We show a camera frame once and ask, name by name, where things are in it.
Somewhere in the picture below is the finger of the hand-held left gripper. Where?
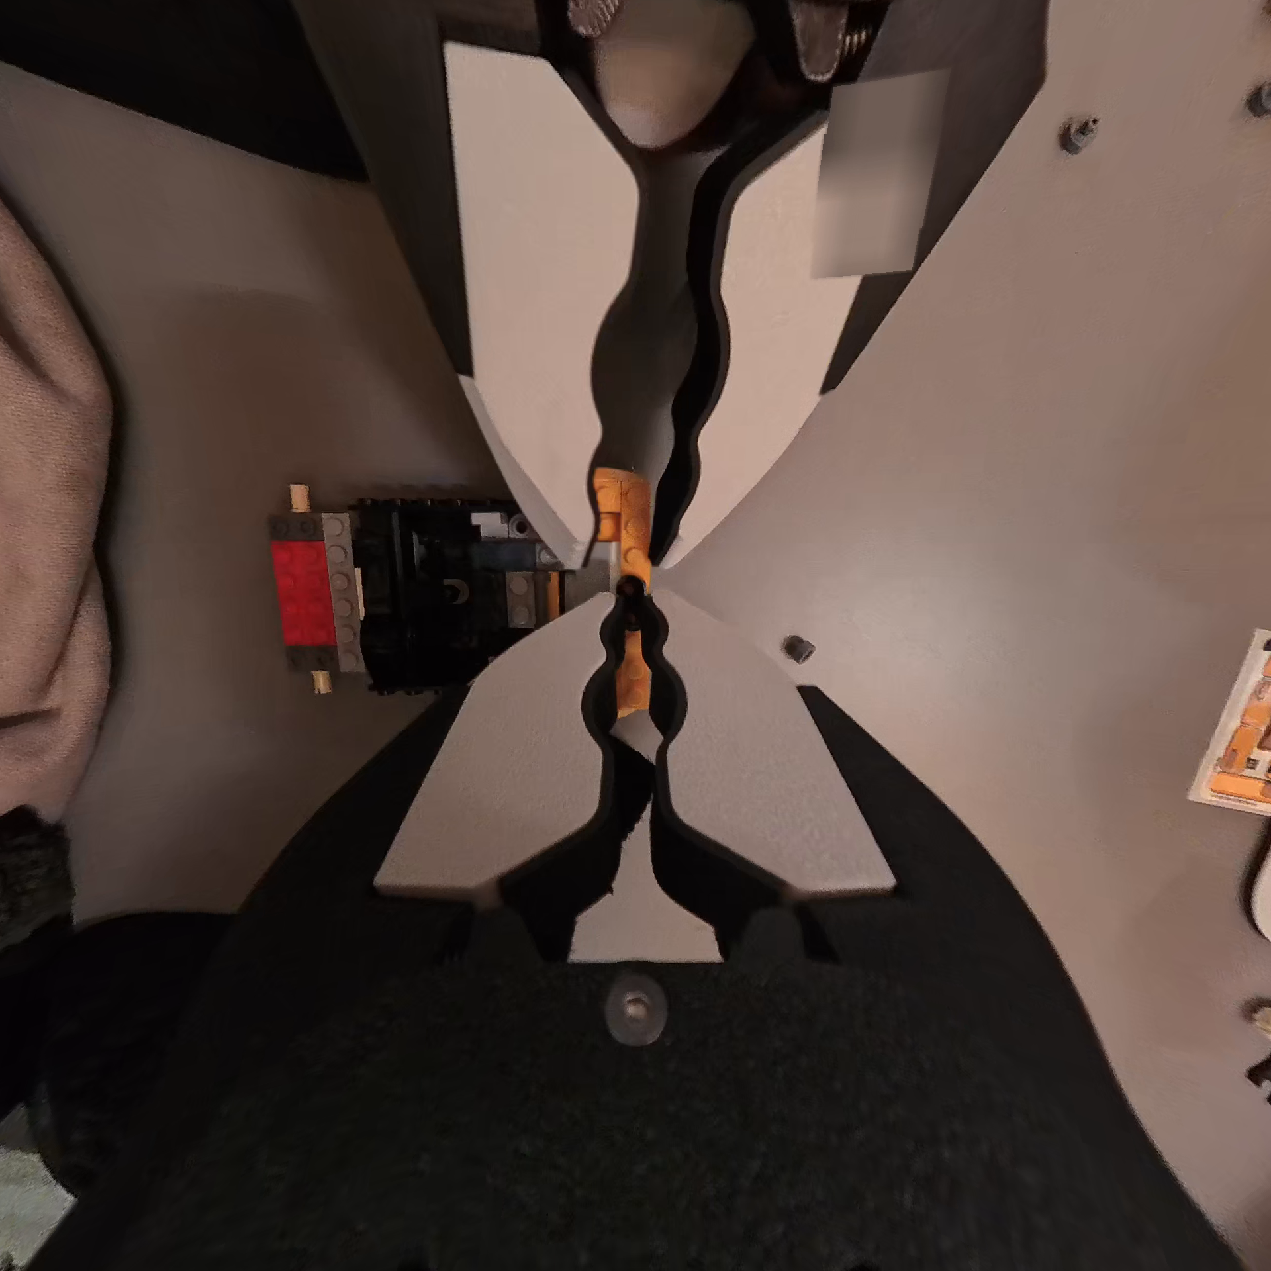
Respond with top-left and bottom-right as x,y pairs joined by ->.
647,121 -> 865,574
441,43 -> 639,569

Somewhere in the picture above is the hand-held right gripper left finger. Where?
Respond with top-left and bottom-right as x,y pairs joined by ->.
375,594 -> 653,961

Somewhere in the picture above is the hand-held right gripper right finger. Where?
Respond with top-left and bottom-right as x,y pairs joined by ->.
642,592 -> 898,961

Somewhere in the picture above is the orange black lego car body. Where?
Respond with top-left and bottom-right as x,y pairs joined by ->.
269,483 -> 599,699

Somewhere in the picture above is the long orange lego plate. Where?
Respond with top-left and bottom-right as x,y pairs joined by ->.
588,465 -> 658,724

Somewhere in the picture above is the orange lego sticker sheet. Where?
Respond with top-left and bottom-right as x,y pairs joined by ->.
1187,628 -> 1271,817

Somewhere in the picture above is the person's pale hoodie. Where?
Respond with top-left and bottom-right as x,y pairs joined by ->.
0,199 -> 114,827

